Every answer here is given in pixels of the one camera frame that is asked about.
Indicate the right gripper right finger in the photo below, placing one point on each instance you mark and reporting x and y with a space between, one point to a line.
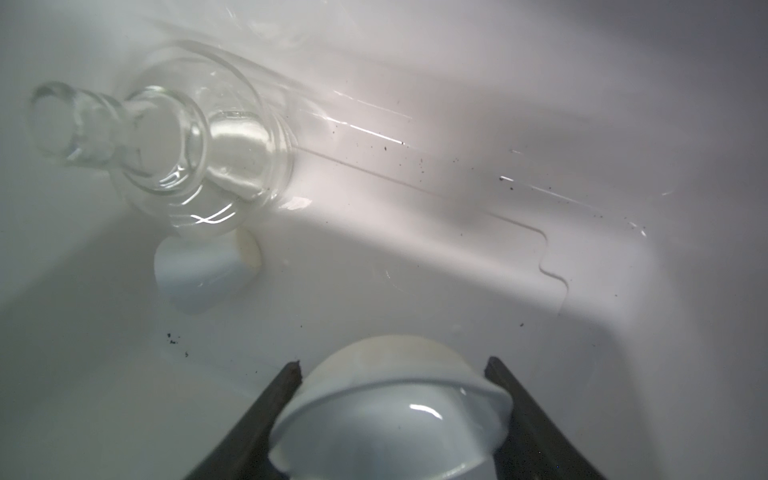
534 448

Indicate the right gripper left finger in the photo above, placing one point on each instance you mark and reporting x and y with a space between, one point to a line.
243 452

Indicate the white ceramic mortar bowl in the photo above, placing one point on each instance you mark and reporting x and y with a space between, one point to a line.
390 407

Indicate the small white crucible cup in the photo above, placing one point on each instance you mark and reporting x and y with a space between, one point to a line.
198 274

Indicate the clear glass petri dish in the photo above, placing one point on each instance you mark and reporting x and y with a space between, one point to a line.
187 138

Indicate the white plastic storage bin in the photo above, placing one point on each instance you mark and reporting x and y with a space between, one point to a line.
576 187

